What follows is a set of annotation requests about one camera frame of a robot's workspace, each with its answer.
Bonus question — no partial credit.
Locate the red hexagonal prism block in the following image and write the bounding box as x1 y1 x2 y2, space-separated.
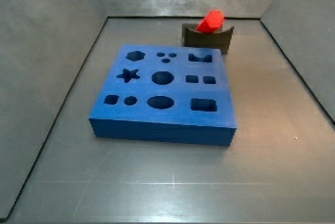
196 10 225 33

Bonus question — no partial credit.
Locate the blue foam shape-sorting board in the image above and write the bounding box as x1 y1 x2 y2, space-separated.
89 45 237 147

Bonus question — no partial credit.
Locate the black curved cradle stand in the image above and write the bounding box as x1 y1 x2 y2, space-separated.
183 23 235 54

